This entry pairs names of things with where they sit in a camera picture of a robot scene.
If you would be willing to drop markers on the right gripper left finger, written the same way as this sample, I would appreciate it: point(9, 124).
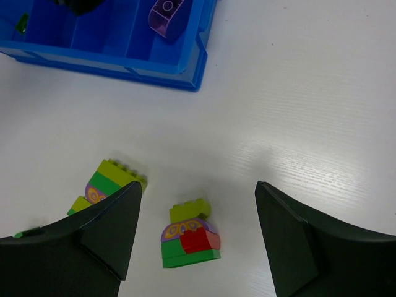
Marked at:
point(85, 254)

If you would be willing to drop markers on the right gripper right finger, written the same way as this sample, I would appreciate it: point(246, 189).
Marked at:
point(311, 253)

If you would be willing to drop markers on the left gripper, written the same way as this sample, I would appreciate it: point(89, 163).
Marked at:
point(80, 7)

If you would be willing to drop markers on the green lego brick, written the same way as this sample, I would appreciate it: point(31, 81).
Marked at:
point(21, 25)

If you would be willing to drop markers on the large lego block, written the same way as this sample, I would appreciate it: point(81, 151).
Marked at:
point(109, 177)

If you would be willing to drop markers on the purple paw lego brick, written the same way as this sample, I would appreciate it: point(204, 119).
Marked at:
point(168, 18)

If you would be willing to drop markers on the red green lego piece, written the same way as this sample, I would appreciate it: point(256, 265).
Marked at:
point(30, 232)

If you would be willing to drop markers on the blue plastic sorting bin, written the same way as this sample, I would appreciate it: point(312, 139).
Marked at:
point(115, 40)

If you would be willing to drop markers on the small stacked lego block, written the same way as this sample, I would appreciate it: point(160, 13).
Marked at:
point(189, 238)

